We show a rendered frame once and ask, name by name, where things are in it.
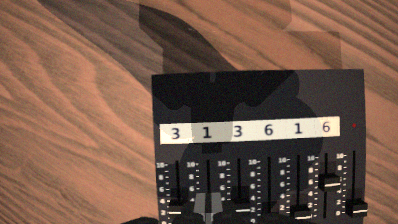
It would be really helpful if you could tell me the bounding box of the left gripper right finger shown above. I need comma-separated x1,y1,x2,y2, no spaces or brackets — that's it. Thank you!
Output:
208,192,316,224

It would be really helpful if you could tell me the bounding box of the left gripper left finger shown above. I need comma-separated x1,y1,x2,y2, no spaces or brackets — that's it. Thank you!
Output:
121,193,209,224

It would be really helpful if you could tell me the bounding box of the black lighting desk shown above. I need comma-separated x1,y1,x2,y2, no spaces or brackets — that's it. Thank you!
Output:
151,69,368,224

